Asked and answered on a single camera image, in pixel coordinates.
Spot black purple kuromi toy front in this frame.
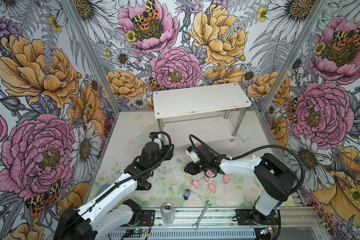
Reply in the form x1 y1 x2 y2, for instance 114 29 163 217
183 189 192 201

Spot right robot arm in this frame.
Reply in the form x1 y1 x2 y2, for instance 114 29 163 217
184 146 297 219

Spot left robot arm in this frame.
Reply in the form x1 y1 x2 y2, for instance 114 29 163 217
54 139 175 240

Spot white two-tier shelf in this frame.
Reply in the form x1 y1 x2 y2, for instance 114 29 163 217
153 83 251 146

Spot pink pig toy upper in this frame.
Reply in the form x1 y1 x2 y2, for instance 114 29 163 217
204 170 216 183

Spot pink pig toy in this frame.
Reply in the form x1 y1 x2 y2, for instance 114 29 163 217
223 175 230 184
204 170 216 183
193 180 200 189
209 184 217 193

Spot pink pig toy right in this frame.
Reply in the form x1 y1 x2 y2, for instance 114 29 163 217
223 175 230 184

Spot pink pig toy left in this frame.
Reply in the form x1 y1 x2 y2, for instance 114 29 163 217
193 180 200 189

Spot pink pig toy lower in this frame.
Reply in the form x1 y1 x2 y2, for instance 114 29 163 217
209 184 217 193

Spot silver wrench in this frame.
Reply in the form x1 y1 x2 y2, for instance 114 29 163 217
193 201 212 231

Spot silver drink can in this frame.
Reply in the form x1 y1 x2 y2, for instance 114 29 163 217
161 202 175 225

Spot green circuit board left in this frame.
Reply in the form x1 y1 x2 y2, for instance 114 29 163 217
124 229 149 238

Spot green circuit board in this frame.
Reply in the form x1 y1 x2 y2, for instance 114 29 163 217
124 229 149 238
259 227 274 235

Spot green circuit board right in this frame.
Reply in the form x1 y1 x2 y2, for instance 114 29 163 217
259 227 274 235

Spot aluminium front rail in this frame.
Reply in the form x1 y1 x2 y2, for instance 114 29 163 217
66 206 323 230

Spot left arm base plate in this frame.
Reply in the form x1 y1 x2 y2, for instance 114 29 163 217
130 210 156 227

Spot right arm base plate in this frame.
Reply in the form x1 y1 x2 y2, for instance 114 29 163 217
232 209 279 226

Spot black corrugated cable right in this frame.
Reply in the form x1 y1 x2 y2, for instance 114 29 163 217
188 134 306 195

